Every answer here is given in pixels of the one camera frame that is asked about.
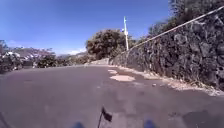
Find robot's own part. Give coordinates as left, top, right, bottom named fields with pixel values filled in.
left=72, top=121, right=85, bottom=128
left=143, top=119, right=157, bottom=128

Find white pole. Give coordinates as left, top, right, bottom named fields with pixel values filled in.
left=122, top=15, right=130, bottom=52

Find dark stone wall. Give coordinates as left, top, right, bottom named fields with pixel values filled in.
left=109, top=5, right=224, bottom=92

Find row of bushes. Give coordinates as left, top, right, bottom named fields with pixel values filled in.
left=0, top=39, right=91, bottom=74

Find broad green tree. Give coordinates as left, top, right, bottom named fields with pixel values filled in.
left=85, top=28, right=134, bottom=61

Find trees above stone wall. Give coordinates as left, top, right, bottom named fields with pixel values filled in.
left=148, top=0, right=224, bottom=36

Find pale gravel strip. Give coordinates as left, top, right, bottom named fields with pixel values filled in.
left=107, top=64, right=224, bottom=98

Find grey asphalt road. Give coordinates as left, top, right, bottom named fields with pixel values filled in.
left=0, top=64, right=224, bottom=128

